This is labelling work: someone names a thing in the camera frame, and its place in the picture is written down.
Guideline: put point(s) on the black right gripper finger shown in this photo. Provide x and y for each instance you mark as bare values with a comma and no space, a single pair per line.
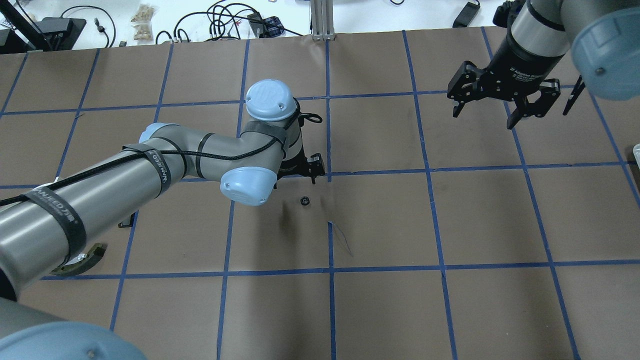
514,118
458,108

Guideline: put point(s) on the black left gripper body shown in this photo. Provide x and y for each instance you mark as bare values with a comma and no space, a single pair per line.
294,167

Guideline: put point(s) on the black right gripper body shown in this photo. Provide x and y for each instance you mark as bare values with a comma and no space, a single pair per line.
521,66

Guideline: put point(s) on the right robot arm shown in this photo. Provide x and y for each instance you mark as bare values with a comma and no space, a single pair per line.
602,37

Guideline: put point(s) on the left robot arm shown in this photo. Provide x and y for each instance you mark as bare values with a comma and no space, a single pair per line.
44,229

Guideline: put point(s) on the black power adapter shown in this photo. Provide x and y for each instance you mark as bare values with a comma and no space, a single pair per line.
467,14

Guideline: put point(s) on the brown grid table mat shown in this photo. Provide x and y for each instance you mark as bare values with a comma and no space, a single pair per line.
430,238

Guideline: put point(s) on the black brake pad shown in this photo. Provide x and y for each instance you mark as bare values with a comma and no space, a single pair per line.
128,222

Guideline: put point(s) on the olive curved brake shoe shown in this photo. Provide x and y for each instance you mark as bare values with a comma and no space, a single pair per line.
82,262

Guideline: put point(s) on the aluminium frame post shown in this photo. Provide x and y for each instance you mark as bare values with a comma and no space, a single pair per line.
322,20

